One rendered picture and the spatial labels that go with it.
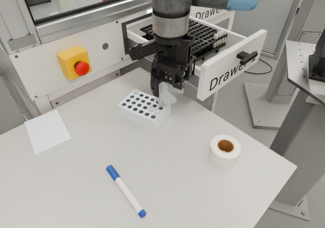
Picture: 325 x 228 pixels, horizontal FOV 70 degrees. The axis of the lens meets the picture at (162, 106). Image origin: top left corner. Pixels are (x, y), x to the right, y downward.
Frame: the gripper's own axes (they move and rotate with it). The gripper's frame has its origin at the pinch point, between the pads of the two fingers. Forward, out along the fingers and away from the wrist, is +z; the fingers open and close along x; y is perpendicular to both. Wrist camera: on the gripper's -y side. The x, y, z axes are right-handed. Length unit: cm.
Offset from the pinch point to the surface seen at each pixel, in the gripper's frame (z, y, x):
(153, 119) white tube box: 1.4, 1.3, -6.5
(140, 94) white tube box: 1.8, -7.5, 0.3
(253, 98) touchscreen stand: 78, 17, 114
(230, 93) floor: 81, -1, 115
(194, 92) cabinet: 42, -11, 56
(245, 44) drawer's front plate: -11.4, 14.7, 20.0
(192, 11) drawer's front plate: -7.5, -11.8, 43.4
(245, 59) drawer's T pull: -10.0, 16.5, 14.8
